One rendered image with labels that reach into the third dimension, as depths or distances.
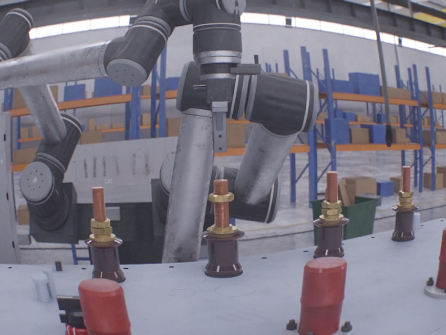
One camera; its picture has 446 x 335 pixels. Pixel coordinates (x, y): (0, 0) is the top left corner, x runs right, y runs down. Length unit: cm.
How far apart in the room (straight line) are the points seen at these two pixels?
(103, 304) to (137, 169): 531
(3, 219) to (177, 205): 439
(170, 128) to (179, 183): 765
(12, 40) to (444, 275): 151
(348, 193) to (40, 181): 405
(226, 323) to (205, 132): 67
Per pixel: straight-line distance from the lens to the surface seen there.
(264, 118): 144
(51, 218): 240
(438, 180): 1206
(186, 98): 142
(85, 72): 123
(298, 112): 142
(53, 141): 229
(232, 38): 113
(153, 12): 121
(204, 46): 112
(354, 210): 536
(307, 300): 76
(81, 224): 271
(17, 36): 173
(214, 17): 113
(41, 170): 225
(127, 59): 111
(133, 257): 321
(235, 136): 936
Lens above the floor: 171
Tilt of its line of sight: 7 degrees down
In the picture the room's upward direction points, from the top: 2 degrees counter-clockwise
